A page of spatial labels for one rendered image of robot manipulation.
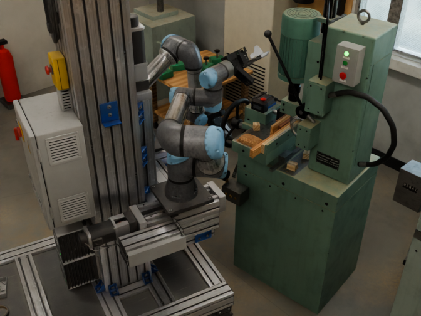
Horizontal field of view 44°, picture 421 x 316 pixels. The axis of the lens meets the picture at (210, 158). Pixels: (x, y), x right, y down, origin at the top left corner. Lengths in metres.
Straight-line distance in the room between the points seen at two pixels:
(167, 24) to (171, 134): 2.94
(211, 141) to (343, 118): 0.78
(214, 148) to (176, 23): 3.04
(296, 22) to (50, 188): 1.26
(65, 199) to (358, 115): 1.29
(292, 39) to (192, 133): 0.81
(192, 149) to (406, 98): 2.37
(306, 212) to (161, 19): 2.69
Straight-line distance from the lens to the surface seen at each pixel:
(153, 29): 4.63
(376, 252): 3.44
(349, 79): 2.24
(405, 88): 3.92
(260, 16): 4.15
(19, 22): 5.06
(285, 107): 2.64
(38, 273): 3.00
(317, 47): 2.39
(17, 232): 3.61
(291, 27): 2.41
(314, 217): 2.60
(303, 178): 2.55
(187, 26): 4.86
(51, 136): 2.12
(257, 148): 2.48
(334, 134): 2.45
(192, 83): 2.84
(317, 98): 2.32
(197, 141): 1.81
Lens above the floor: 2.28
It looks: 34 degrees down
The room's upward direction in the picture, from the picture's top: straight up
